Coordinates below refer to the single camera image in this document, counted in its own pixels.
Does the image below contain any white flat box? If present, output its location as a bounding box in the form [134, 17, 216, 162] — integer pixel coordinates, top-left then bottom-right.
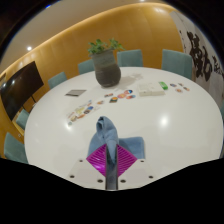
[137, 82, 166, 98]

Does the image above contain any grey booklet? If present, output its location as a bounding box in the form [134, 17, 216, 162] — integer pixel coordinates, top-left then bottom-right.
[64, 89, 88, 98]

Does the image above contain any small green box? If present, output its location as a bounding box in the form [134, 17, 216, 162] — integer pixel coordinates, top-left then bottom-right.
[158, 80, 169, 90]

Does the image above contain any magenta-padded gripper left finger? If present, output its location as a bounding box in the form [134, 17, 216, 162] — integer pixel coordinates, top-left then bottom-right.
[68, 143, 113, 191]

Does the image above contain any white calligraphy folding screen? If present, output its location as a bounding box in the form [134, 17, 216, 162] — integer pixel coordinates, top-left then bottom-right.
[169, 11, 224, 101]

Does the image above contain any group of teal chairs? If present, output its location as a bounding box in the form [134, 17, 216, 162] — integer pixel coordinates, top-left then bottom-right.
[3, 48, 224, 164]

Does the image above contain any blue towel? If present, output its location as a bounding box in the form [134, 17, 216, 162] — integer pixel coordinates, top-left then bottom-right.
[87, 115, 146, 168]

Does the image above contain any black wall television screen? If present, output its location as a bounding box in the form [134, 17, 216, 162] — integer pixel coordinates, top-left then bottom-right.
[0, 60, 45, 122]

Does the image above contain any colourful sticker sheet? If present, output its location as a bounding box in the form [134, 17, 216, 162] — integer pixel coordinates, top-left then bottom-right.
[65, 99, 97, 127]

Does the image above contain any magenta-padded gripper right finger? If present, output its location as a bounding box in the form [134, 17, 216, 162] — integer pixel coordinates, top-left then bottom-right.
[111, 143, 156, 191]

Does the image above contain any potted plant in grey pot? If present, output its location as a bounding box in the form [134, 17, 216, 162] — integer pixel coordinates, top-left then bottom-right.
[87, 38, 125, 88]

